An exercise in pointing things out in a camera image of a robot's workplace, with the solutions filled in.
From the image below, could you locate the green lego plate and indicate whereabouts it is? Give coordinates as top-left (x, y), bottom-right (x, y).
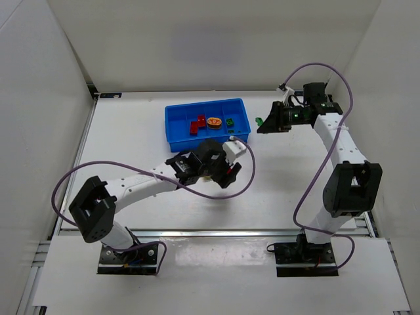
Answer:
top-left (255, 117), bottom-right (263, 126)

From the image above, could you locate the red lego brick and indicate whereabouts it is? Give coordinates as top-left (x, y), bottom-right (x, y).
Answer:
top-left (197, 115), bottom-right (207, 129)
top-left (190, 121), bottom-right (200, 136)

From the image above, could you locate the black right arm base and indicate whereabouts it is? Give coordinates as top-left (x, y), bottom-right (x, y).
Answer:
top-left (266, 234), bottom-right (339, 278)

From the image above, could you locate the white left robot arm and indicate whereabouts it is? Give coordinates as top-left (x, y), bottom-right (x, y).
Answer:
top-left (69, 140), bottom-right (247, 252)

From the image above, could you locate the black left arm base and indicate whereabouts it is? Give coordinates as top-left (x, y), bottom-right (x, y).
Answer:
top-left (96, 241), bottom-right (167, 276)

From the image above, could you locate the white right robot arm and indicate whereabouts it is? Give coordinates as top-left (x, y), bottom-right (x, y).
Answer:
top-left (257, 83), bottom-right (383, 244)

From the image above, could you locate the small green lego brick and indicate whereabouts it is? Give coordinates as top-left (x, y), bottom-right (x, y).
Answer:
top-left (225, 118), bottom-right (234, 129)

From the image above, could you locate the orange round lego piece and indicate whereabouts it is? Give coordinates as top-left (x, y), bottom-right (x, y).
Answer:
top-left (207, 117), bottom-right (222, 129)

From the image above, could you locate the blue plastic sorting tray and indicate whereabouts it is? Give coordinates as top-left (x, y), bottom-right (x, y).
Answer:
top-left (165, 98), bottom-right (251, 153)

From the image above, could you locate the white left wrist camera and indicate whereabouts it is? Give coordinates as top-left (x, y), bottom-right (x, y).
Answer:
top-left (222, 136), bottom-right (247, 164)

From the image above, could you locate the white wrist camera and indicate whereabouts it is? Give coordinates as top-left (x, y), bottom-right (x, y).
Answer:
top-left (222, 136), bottom-right (247, 164)
top-left (277, 83), bottom-right (295, 107)

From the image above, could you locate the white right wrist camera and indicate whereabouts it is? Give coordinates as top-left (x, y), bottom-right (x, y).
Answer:
top-left (277, 83), bottom-right (295, 107)

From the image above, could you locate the aluminium frame rail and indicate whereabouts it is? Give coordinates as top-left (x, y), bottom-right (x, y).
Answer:
top-left (49, 225), bottom-right (374, 240)

